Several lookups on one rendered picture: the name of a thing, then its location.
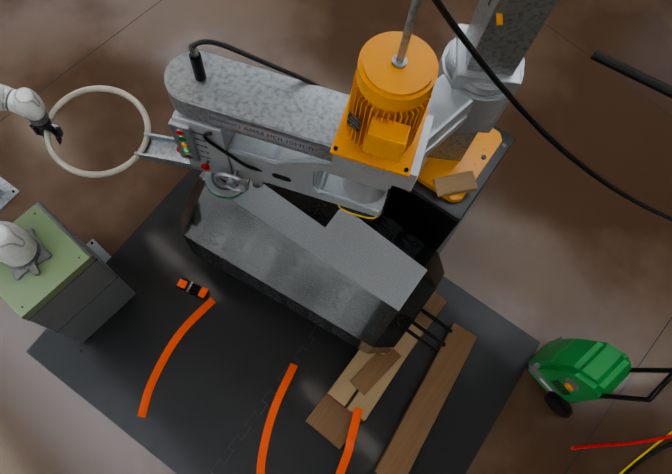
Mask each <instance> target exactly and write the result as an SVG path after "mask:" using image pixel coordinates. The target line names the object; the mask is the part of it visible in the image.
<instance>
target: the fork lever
mask: <svg viewBox="0 0 672 474"><path fill-rule="evenodd" d="M144 135H145V136H148V137H149V138H150V141H149V144H148V147H147V149H146V151H145V152H144V153H140V152H134V154H135V155H137V156H139V157H140V159H144V160H149V161H154V162H159V163H165V164H170V165H175V166H180V167H185V168H190V169H196V170H201V171H206V172H211V173H216V172H213V171H208V170H204V169H203V168H200V167H197V166H193V165H191V164H190V162H189V159H186V158H183V157H182V156H181V154H180V153H179V152H177V150H176V148H177V144H176V142H175V139H174V137H169V136H164V135H158V134H152V133H147V132H144ZM237 176H238V177H240V178H242V179H247V180H251V178H250V177H247V176H244V175H241V174H238V175H237Z"/></svg>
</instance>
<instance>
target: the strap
mask: <svg viewBox="0 0 672 474"><path fill-rule="evenodd" d="M215 303H216V302H215V301H214V300H213V299H212V298H211V297H210V298H209V299H208V300H207V301H206V302H205V303H204V304H203V305H202V306H201V307H200V308H199V309H197V310H196V311H195V312H194V313H193V314H192V315H191V316H190V317H189V318H188V319H187V320H186V321H185V322H184V323H183V325H182V326H181V327H180V328H179V329H178V331H177V332H176V333H175V334H174V336H173V337H172V339H171V340H170V342H169V343H168V345H167V346H166V348H165V350H164V351H163V353H162V355H161V356H160V358H159V360H158V362H157V364H156V366H155V368H154V370H153V372H152V374H151V376H150V378H149V380H148V383H147V385H146V388H145V390H144V393H143V396H142V400H141V404H140V408H139V411H138V415H137V416H138V417H144V418H145V417H146V413H147V409H148V405H149V402H150V398H151V395H152V392H153V389H154V387H155V384H156V382H157V380H158V378H159V375H160V373H161V371H162V369H163V367H164V366H165V364H166V362H167V360H168V358H169V356H170V355H171V353H172V351H173V350H174V348H175V347H176V345H177V344H178V342H179V341H180V339H181V338H182V337H183V335H184V334H185V333H186V332H187V330H188V329H189V328H190V327H191V326H192V325H193V324H194V323H195V322H196V321H197V320H198V319H199V318H200V317H201V316H202V315H203V314H204V313H205V312H206V311H207V310H208V309H209V308H211V307H212V306H213V305H214V304H215ZM297 367H298V366H297V365H295V364H292V363H290V366H289V368H288V370H287V372H286V374H285V376H284V378H283V380H282V382H281V384H280V386H279V388H278V391H277V393H276V395H275V397H274V400H273V402H272V405H271V407H270V410H269V413H268V416H267V419H266V423H265V426H264V430H263V434H262V438H261V443H260V448H259V453H258V460H257V470H256V474H265V462H266V455H267V449H268V444H269V440H270V435H271V431H272V428H273V424H274V421H275V417H276V415H277V412H278V409H279V406H280V404H281V401H282V399H283V397H284V394H285V392H286V390H287V388H288V386H289V384H290V382H291V380H292V377H293V375H294V373H295V371H296V369H297ZM362 411H363V409H360V408H356V407H355V408H354V412H353V416H352V420H351V424H350V428H349V432H348V436H347V440H346V445H345V449H344V452H343V455H342V458H341V460H340V463H339V465H338V468H337V471H336V474H345V471H346V468H347V466H348V463H349V461H350V458H351V455H352V452H353V448H354V443H355V439H356V435H357V431H358V427H359V423H360V419H361V415H362Z"/></svg>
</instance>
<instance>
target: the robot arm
mask: <svg viewBox="0 0 672 474"><path fill-rule="evenodd" d="M2 110H3V111H10V112H13V113H16V114H18V115H20V116H22V117H26V118H27V119H28V121H29V122H30V123H29V127H31V128H32V129H33V131H34V132H35V133H36V134H37V135H38V136H39V135H41V136H43V138H44V129H46V130H48V131H49V132H51V133H52V134H53V135H55V138H56V140H57V141H58V143H59V144H61V142H62V137H63V131H62V130H61V128H60V126H59V125H60V124H56V125H55V124H53V123H52V122H51V120H50V118H49V114H48V112H47V110H46V109H45V105H44V103H43V101H42V99H41V98H40V97H39V95H38V94H37V93H36V92H35V91H33V90H31V89H29V88H26V87H22V88H19V89H13V88H11V87H9V86H5V85H2V84H0V111H2ZM51 257H52V254H51V253H50V252H48V251H47V250H46V248H45V247H44V246H43V244H42V243H41V241H40V240H39V239H38V237H37V236H36V234H35V231H34V229H32V228H27V229H26V230H24V229H22V228H21V227H19V226H17V225H15V224H13V223H11V222H7V221H0V262H3V263H5V264H6V265H7V266H8V268H9V269H10V270H11V272H12V274H13V277H14V279H16V280H20V279H21V278H22V277H23V276H24V275H25V274H26V273H28V272H29V271H31V272H32V273H33V274H34V275H35V276H38V275H40V274H41V272H40V270H39V268H38V265H39V264H41V263H42V262H44V261H46V260H49V259H51Z"/></svg>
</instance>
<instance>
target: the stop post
mask: <svg viewBox="0 0 672 474"><path fill-rule="evenodd" d="M19 192H20V191H19V190H17V189H16V188H15V187H14V186H12V185H11V184H10V183H8V182H7V181H6V180H4V179H3V178H2V177H0V211H1V210H2V209H3V208H4V207H5V206H6V205H7V204H8V203H9V202H10V201H11V200H12V199H13V198H14V197H15V196H16V195H17V194H18V193H19Z"/></svg>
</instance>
